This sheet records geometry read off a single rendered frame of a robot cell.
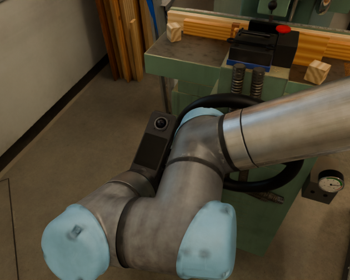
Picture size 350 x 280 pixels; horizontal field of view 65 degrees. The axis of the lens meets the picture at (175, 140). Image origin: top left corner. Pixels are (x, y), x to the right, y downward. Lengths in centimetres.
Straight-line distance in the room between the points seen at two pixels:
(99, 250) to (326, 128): 25
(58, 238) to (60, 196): 133
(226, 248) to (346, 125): 16
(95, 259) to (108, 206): 5
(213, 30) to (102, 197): 64
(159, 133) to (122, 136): 141
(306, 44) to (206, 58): 24
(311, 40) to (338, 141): 48
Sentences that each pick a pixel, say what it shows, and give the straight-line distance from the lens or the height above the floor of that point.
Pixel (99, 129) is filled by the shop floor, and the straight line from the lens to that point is 193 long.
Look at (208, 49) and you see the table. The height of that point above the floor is 90.
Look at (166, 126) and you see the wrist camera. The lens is 44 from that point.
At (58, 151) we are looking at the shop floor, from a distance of 186.
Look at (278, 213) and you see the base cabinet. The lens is 110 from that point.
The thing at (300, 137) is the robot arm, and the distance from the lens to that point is 31.
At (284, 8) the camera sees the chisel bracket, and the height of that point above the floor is 102.
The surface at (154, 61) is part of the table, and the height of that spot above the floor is 88.
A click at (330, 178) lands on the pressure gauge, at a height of 68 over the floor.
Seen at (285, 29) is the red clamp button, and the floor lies 102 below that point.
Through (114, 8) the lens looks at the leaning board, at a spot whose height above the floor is 58.
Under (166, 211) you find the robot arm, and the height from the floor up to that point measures 102.
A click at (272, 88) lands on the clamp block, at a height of 93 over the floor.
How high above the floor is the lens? 126
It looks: 45 degrees down
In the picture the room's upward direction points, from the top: straight up
